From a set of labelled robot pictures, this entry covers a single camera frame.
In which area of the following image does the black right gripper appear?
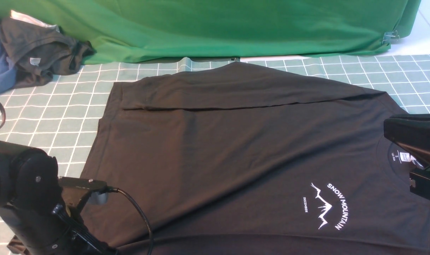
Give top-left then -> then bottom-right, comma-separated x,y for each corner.
383,114 -> 430,200

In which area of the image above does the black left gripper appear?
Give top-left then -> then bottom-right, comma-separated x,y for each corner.
10,204 -> 118,255

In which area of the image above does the dark gray long-sleeve shirt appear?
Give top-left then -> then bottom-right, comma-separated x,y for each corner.
81,62 -> 430,255

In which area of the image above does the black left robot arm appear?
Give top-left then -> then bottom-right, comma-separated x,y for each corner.
0,141 -> 119,255

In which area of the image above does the silver binder clip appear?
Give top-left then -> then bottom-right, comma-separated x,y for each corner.
381,30 -> 400,45

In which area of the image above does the green grid-pattern mat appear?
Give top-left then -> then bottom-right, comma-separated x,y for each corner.
0,55 -> 430,177

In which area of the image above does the crumpled dark gray garment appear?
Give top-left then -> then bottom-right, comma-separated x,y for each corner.
0,17 -> 95,89

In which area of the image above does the green backdrop cloth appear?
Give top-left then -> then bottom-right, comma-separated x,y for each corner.
0,0 -> 421,64

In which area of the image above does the white cloth behind pile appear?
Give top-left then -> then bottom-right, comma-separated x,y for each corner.
10,10 -> 61,32

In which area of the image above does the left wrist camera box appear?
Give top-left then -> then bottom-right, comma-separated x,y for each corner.
58,176 -> 108,207

